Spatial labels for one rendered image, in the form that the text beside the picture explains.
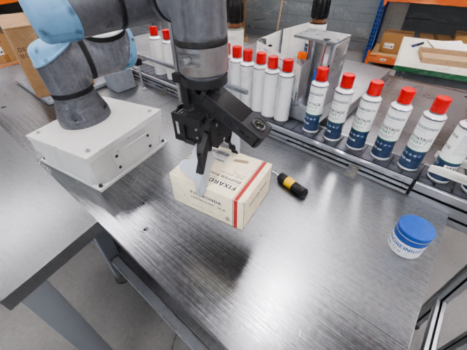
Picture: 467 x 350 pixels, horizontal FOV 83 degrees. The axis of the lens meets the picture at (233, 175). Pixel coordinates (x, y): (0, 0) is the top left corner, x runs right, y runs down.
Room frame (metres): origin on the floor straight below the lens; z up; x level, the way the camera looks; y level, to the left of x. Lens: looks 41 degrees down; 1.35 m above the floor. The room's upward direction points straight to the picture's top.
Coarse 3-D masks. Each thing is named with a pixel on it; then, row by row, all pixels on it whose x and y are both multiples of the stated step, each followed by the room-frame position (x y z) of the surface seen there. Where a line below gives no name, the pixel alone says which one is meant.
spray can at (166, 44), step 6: (162, 30) 1.21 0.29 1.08; (168, 30) 1.21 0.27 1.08; (168, 36) 1.20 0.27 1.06; (162, 42) 1.20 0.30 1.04; (168, 42) 1.19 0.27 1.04; (168, 48) 1.19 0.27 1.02; (168, 54) 1.19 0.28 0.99; (168, 60) 1.19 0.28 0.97; (168, 72) 1.19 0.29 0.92; (168, 78) 1.20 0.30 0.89
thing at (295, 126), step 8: (144, 64) 1.41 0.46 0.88; (144, 72) 1.30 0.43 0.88; (152, 72) 1.30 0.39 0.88; (168, 80) 1.20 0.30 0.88; (272, 120) 0.83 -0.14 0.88; (288, 120) 0.84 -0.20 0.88; (296, 120) 0.83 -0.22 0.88; (288, 128) 0.78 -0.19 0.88; (296, 128) 0.78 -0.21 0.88; (320, 128) 0.78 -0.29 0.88; (304, 136) 0.74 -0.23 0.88; (312, 136) 0.73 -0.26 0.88; (320, 136) 0.73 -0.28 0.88; (344, 136) 0.73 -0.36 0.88; (328, 144) 0.68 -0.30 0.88; (336, 144) 0.69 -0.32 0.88; (344, 144) 0.68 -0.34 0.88; (368, 144) 0.69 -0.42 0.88; (352, 152) 0.64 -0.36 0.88; (360, 152) 0.64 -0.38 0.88; (368, 152) 0.64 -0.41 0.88; (368, 160) 0.60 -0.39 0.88; (376, 160) 0.60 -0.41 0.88; (392, 160) 0.60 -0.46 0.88; (392, 168) 0.57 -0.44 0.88; (408, 176) 0.54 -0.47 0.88; (416, 176) 0.53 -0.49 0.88
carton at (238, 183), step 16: (224, 160) 0.42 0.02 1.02; (240, 160) 0.42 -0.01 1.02; (256, 160) 0.42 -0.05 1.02; (176, 176) 0.37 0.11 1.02; (224, 176) 0.37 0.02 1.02; (240, 176) 0.37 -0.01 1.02; (256, 176) 0.37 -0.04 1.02; (176, 192) 0.38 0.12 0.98; (192, 192) 0.36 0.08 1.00; (208, 192) 0.34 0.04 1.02; (224, 192) 0.33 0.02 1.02; (240, 192) 0.33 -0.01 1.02; (256, 192) 0.35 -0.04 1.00; (208, 208) 0.34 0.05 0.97; (224, 208) 0.32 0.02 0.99; (240, 208) 0.31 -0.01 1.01; (256, 208) 0.35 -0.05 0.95; (240, 224) 0.30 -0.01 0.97
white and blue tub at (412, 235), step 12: (408, 216) 0.38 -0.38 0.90; (396, 228) 0.36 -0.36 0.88; (408, 228) 0.35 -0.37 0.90; (420, 228) 0.35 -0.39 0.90; (432, 228) 0.35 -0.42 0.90; (396, 240) 0.34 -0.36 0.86; (408, 240) 0.33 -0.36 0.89; (420, 240) 0.32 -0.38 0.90; (432, 240) 0.32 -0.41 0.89; (396, 252) 0.33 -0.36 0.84; (408, 252) 0.32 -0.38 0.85; (420, 252) 0.32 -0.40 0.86
